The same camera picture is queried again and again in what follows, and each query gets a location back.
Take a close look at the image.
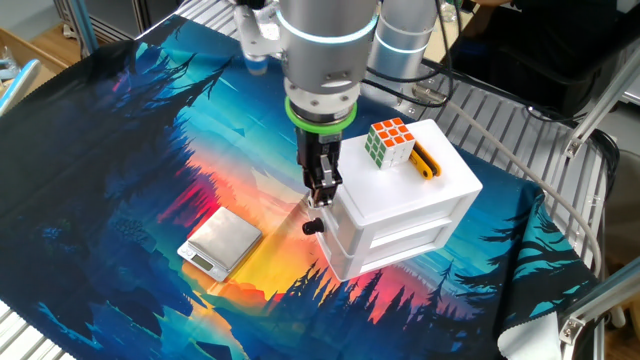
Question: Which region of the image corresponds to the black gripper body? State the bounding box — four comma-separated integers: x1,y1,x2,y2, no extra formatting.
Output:
295,127,346,156

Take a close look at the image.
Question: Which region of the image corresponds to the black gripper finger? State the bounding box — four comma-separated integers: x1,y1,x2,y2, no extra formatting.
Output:
310,152,344,209
298,149,317,199

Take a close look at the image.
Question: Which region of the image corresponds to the rubik's cube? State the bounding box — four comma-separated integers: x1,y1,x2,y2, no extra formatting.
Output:
364,117,417,170

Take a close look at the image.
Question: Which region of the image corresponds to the yellow black folding tool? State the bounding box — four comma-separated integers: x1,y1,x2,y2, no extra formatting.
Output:
408,141,443,181

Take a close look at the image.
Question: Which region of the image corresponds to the silver digital scale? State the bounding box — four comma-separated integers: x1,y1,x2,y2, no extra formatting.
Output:
176,206,264,283

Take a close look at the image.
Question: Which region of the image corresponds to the beige wooden desk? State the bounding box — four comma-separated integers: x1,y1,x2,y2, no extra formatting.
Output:
429,7,475,64

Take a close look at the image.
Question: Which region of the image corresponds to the clear plastic bottle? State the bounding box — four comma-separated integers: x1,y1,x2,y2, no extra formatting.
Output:
442,0,462,24

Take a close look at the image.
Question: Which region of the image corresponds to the forest sunset printed cloth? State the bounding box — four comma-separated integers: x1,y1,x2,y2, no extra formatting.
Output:
0,13,601,360

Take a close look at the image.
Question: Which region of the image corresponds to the aluminium rack with black panels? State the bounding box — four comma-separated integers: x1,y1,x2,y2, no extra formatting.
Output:
52,0,186,44

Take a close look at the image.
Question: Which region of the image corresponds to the black equipment case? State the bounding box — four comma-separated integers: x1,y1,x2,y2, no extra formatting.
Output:
442,0,640,121

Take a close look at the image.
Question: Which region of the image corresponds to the aluminium diagonal strut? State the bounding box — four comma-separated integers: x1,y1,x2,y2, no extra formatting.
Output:
563,44,640,160

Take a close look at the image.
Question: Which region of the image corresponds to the cardboard box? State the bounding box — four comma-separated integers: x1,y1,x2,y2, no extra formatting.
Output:
0,27,69,89

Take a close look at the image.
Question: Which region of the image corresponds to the light blue curved object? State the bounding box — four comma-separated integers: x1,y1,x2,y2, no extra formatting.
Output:
0,58,42,117

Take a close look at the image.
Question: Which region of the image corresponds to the green flange ring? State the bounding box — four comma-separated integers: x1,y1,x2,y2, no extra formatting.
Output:
284,96,359,136

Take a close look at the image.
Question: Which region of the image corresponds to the white drawer cabinet frame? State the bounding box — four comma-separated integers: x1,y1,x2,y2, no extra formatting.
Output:
312,118,484,283

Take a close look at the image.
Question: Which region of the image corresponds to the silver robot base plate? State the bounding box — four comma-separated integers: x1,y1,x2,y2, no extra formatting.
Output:
359,74,439,121

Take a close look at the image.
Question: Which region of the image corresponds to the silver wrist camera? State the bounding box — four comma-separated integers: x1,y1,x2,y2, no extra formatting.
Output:
233,2,284,76

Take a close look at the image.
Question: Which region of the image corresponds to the grey robot hose cable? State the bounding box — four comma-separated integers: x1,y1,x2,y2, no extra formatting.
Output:
412,82,604,279

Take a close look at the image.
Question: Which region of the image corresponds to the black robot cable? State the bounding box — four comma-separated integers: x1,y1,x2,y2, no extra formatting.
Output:
362,0,456,109

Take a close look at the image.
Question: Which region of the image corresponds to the blue metal post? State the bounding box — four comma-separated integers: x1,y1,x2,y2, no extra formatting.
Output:
69,0,100,55

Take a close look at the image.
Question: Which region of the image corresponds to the black cable bundle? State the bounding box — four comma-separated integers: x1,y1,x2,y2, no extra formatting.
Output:
589,128,621,266

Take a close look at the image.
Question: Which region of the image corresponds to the aluminium corner strut with bracket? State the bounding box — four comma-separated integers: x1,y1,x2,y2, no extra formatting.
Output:
558,259,640,360

